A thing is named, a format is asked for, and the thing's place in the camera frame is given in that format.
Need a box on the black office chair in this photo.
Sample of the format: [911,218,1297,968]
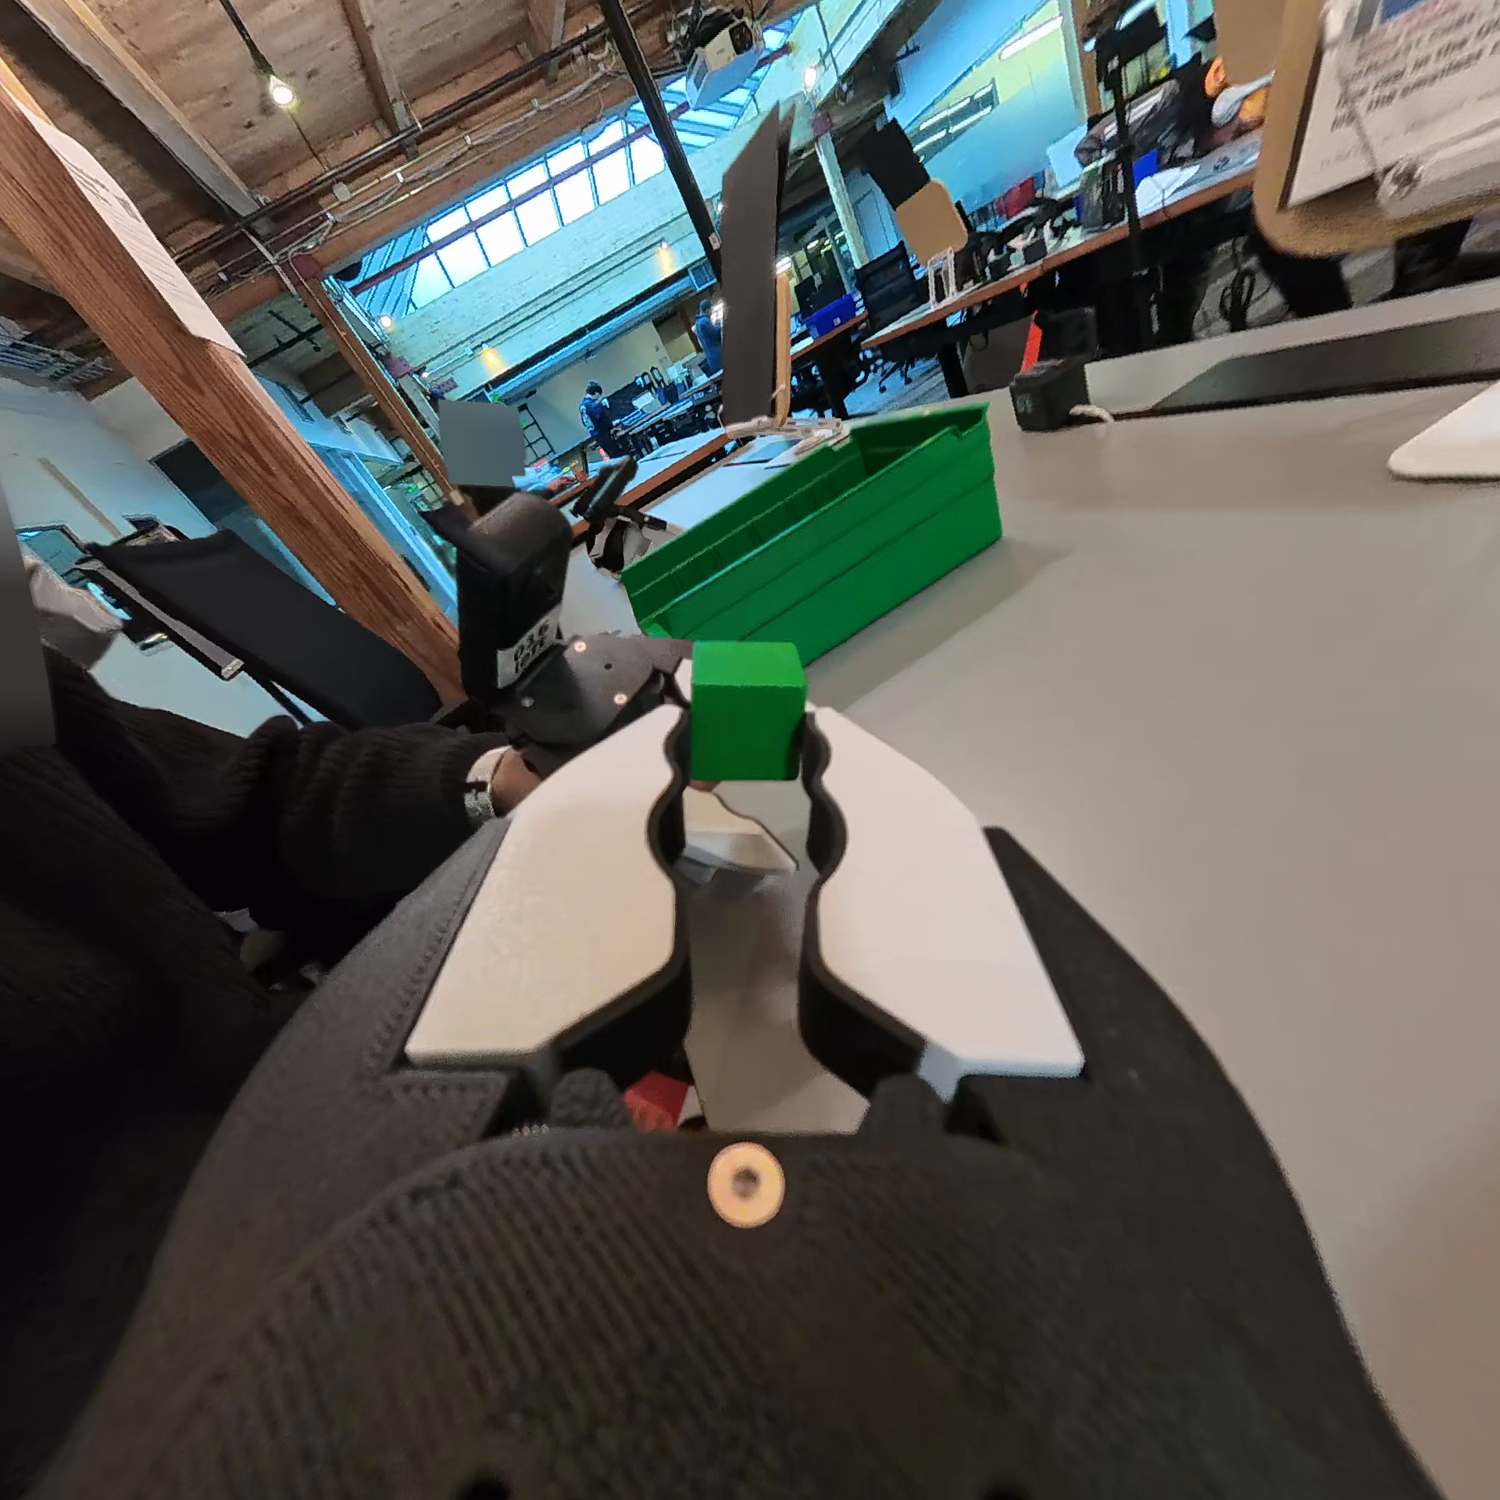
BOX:
[87,527,447,728]
[568,458,640,521]

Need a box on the small black device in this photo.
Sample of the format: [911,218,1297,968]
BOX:
[1011,357,1092,433]

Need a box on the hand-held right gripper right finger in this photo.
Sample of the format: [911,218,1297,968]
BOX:
[800,704,1085,1109]

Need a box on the adjacent grey desk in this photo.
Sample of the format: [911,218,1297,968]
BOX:
[562,409,870,551]

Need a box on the wooden post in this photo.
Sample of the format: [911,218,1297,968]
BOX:
[0,58,464,704]

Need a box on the small green cube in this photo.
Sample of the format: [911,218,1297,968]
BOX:
[688,640,809,781]

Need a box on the dark cable tray lid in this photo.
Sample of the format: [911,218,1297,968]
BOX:
[1143,336,1500,419]

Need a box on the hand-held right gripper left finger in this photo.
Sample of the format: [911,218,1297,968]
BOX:
[403,704,692,1099]

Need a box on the small wooden board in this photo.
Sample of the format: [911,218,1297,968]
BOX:
[897,178,970,253]

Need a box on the dark display panel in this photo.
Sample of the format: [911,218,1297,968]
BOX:
[718,104,799,429]

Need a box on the white paper notice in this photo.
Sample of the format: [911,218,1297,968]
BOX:
[0,88,247,357]

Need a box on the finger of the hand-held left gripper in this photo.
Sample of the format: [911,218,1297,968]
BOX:
[683,783,800,887]

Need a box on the illustrated instruction sheet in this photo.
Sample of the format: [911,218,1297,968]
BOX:
[1283,0,1500,220]

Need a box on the white ceiling projector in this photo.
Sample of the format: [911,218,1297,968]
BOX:
[683,10,765,104]

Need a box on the black monitor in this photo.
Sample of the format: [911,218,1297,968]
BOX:
[862,117,935,220]

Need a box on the person's left forearm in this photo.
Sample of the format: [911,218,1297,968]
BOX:
[152,716,493,929]

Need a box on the green plastic bin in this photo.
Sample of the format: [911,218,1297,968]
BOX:
[623,401,1005,670]

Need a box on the black tripod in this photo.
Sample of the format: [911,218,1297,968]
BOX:
[1095,16,1173,354]

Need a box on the wooden table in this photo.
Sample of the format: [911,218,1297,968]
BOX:
[862,175,1260,390]

